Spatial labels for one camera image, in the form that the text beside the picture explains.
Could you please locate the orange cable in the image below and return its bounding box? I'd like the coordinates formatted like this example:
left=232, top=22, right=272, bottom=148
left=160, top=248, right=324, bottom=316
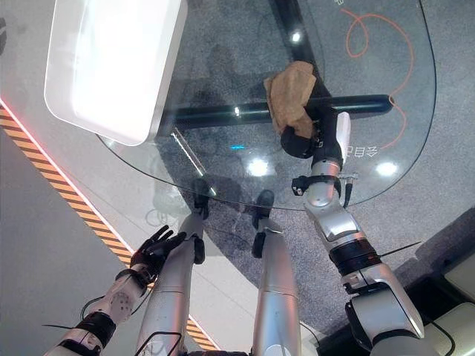
left=338, top=7, right=416, bottom=150

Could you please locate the white and black furniture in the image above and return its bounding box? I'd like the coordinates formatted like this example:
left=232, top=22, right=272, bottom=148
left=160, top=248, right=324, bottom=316
left=403, top=254, right=475, bottom=356

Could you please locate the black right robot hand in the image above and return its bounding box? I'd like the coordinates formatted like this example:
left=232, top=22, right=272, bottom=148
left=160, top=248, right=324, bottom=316
left=280, top=108, right=352, bottom=165

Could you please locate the brown cloth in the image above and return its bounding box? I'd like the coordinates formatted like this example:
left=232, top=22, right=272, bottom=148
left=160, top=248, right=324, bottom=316
left=263, top=61, right=318, bottom=139

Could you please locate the white rectangular basket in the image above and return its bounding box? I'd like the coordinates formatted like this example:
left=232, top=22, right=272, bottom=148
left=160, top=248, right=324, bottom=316
left=43, top=0, right=189, bottom=147

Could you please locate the red light strip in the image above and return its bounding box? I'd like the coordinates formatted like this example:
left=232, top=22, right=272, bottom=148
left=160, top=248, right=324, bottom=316
left=0, top=96, right=135, bottom=254

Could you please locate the orange black hazard tape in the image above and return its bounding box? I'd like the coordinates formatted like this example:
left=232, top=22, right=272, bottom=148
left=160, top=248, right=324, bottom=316
left=0, top=105, right=220, bottom=352

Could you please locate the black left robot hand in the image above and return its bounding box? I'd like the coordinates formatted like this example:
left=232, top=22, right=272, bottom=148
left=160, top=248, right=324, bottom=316
left=129, top=224, right=188, bottom=283

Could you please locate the silver right robot leg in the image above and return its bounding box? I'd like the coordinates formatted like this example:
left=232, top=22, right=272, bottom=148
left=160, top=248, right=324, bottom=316
left=249, top=188, right=304, bottom=356

